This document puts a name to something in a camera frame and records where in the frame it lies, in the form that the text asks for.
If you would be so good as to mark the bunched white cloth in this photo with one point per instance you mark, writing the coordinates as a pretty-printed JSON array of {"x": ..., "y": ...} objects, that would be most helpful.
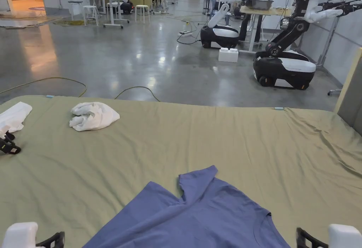
[{"x": 96, "y": 118}]

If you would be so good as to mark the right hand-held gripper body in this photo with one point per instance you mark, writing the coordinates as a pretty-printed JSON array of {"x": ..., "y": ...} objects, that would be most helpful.
[{"x": 345, "y": 236}]

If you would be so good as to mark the grey padded headboard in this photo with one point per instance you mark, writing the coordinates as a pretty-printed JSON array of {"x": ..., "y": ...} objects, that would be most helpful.
[{"x": 352, "y": 101}]

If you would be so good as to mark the spare hand-held gripper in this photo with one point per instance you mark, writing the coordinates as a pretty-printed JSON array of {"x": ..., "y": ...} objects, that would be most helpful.
[{"x": 10, "y": 147}]

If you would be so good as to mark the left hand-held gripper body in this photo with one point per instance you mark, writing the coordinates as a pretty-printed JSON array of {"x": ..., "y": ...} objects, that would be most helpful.
[{"x": 21, "y": 235}]

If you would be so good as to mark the bed with green sheet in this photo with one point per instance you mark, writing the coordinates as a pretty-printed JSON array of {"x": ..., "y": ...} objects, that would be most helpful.
[{"x": 198, "y": 137}]

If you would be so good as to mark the blue shirt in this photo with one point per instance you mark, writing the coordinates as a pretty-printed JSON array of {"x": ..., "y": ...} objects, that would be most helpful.
[{"x": 192, "y": 219}]

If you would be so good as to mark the white foam block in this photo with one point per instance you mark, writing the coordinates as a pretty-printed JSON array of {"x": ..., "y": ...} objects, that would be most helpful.
[{"x": 228, "y": 55}]

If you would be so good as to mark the flat white cloth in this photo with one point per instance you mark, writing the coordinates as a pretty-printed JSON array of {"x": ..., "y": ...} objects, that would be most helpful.
[{"x": 14, "y": 116}]

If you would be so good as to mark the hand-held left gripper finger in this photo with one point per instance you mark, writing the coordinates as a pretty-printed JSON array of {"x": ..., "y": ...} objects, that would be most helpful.
[{"x": 52, "y": 241}]

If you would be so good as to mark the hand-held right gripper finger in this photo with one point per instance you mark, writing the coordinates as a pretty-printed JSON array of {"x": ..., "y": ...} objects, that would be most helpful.
[{"x": 309, "y": 239}]

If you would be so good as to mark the white power strip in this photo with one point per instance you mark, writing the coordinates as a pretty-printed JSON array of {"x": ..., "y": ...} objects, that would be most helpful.
[{"x": 185, "y": 33}]

